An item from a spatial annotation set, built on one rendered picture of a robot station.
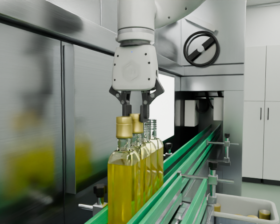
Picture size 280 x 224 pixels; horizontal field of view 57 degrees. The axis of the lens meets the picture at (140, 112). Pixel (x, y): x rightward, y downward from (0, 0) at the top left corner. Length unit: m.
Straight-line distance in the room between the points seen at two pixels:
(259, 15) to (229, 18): 3.33
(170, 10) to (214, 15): 1.04
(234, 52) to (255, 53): 2.79
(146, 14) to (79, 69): 0.19
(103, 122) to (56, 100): 0.17
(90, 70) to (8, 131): 0.25
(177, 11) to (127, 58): 0.18
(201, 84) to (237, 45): 0.30
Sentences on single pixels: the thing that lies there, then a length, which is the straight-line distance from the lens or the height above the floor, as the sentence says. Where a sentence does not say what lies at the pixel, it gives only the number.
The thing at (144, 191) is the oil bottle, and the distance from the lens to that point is 0.61.
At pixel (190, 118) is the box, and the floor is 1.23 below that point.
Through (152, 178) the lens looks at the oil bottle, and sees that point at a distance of 0.67.
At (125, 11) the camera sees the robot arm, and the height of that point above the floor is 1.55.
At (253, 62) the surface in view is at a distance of 4.41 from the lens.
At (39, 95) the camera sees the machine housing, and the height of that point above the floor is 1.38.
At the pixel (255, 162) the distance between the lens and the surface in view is 4.51.
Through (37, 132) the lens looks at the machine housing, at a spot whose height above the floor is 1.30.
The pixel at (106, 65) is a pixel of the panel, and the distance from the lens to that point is 0.73.
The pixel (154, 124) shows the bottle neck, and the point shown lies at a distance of 0.70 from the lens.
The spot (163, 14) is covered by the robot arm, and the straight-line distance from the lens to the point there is 0.69.
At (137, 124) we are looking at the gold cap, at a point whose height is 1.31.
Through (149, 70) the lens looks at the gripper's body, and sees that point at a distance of 0.56.
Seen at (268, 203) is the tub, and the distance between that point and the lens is 1.05.
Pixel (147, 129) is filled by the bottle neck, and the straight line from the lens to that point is 0.65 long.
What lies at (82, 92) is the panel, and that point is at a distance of 0.63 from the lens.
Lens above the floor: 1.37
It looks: 3 degrees down
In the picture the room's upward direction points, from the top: straight up
